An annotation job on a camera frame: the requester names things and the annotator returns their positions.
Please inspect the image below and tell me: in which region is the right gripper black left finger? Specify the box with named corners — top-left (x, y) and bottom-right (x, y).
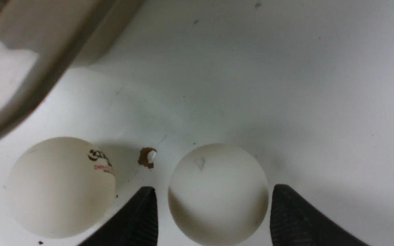
top-left (80, 186), bottom-right (158, 246)

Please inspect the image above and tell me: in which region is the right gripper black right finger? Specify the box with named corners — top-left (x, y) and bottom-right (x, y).
top-left (270, 184), bottom-right (367, 246)

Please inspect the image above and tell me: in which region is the white ping-pong ball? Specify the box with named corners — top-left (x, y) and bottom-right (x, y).
top-left (6, 137), bottom-right (116, 238)
top-left (168, 143), bottom-right (269, 246)

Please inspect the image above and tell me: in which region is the tan plastic storage bin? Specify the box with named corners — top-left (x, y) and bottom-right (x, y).
top-left (0, 0), bottom-right (144, 139)

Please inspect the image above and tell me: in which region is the brown chip on table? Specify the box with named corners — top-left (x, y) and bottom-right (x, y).
top-left (137, 147), bottom-right (157, 169)

